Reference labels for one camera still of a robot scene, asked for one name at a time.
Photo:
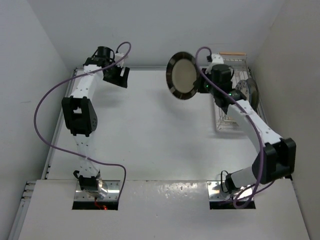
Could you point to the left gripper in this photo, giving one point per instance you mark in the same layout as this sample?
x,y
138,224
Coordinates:
x,y
119,80

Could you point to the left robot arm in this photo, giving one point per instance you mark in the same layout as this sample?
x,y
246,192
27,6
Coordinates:
x,y
81,118

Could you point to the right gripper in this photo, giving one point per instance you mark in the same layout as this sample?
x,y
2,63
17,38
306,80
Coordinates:
x,y
198,84

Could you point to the black rimmed patterned plate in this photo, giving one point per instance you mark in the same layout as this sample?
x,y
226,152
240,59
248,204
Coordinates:
x,y
181,75

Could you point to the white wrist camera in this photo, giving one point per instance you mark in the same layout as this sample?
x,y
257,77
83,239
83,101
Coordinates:
x,y
120,59
214,59

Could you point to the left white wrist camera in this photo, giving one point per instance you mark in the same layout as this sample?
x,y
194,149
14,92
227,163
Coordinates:
x,y
120,59

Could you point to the metal base plate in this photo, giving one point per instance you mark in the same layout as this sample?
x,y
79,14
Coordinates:
x,y
216,194
109,192

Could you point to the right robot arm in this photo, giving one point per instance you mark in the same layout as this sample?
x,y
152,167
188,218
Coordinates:
x,y
275,155

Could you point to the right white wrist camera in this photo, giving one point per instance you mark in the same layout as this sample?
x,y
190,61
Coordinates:
x,y
214,59

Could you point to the white wire dish rack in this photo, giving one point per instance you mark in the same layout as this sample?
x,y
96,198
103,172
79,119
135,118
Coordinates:
x,y
237,62

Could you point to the grey rimmed cream plate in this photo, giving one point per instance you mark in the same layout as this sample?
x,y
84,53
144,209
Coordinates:
x,y
254,95

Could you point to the blue floral plate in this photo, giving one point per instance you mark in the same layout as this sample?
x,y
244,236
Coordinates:
x,y
243,86

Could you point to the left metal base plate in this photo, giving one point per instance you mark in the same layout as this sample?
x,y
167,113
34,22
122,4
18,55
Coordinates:
x,y
109,192

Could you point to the white drip tray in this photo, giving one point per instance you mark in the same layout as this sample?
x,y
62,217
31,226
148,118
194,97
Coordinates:
x,y
223,122

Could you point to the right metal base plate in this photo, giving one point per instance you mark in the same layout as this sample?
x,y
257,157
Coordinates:
x,y
216,194

